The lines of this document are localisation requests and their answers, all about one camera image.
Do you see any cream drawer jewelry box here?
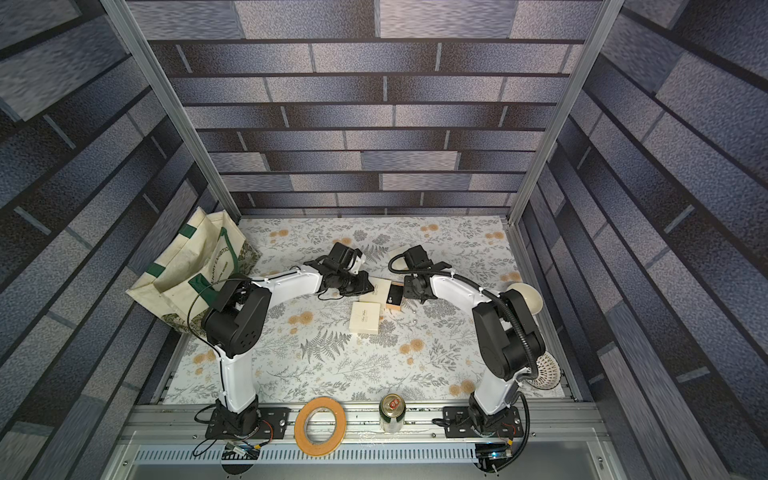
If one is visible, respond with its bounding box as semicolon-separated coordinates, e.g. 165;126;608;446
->
349;302;381;335

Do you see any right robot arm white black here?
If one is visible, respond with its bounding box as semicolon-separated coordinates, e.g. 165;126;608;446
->
388;245;546;421

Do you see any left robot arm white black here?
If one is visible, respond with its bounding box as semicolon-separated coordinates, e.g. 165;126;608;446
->
202;242;374;415

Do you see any cream ceramic bowl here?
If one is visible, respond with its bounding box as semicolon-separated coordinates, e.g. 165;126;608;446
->
507;282;544;316

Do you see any green drink can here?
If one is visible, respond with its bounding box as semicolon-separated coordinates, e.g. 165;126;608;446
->
379;393;406;434

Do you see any cream green tote bag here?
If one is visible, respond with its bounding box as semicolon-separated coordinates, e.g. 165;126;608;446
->
127;208;262;337

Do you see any orange tape roll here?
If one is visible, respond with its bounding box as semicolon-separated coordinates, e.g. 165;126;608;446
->
294;397;347;457

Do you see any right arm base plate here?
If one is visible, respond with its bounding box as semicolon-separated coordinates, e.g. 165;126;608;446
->
433;406;524;439

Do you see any black corrugated cable conduit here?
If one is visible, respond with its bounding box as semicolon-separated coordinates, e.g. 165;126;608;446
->
387;251;540;469

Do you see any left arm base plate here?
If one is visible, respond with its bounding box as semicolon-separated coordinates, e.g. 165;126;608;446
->
205;403;291;441

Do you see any perforated metal cable tray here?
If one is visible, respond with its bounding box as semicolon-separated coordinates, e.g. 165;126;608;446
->
134;443;477;466

